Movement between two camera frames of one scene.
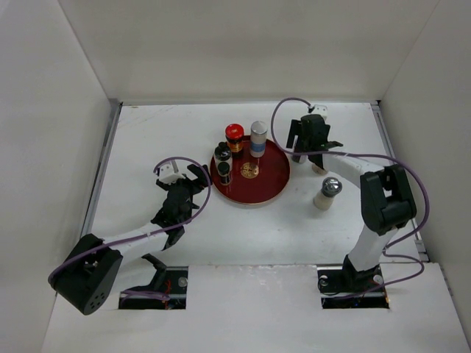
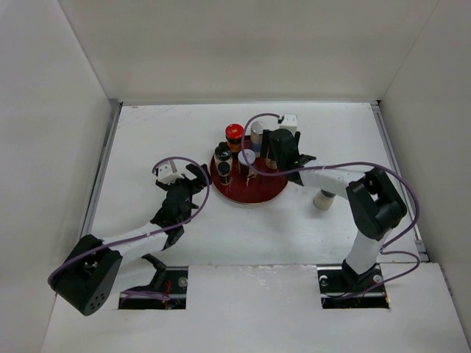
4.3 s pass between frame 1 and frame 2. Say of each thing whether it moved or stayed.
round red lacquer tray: stayed
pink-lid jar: moved
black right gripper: moved
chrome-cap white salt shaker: stayed
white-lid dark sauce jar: moved
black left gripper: stayed
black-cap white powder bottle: stayed
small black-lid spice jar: stayed
